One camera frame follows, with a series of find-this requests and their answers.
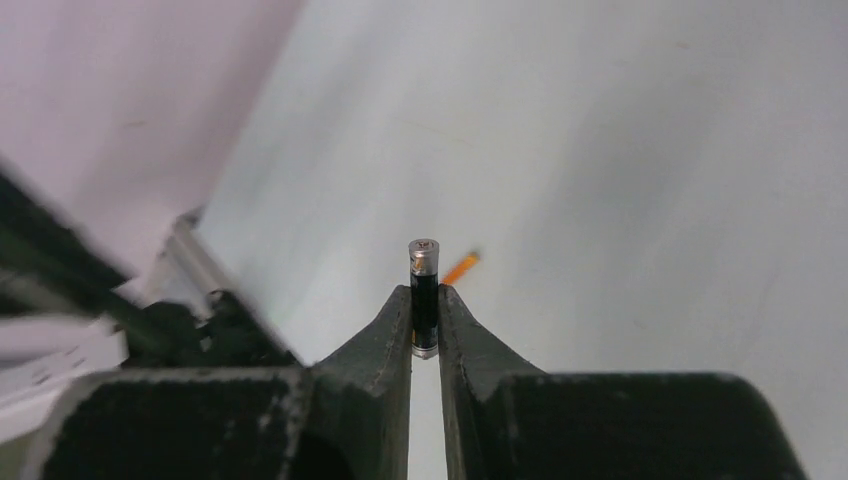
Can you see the black battery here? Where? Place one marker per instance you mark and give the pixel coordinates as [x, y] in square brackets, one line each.
[424, 256]

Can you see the orange battery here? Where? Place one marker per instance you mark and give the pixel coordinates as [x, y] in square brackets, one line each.
[461, 268]

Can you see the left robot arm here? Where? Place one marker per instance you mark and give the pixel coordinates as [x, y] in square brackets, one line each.
[194, 316]

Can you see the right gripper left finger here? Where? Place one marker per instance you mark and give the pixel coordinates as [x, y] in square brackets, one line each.
[346, 417]

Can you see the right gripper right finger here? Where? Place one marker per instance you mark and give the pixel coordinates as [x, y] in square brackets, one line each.
[504, 418]

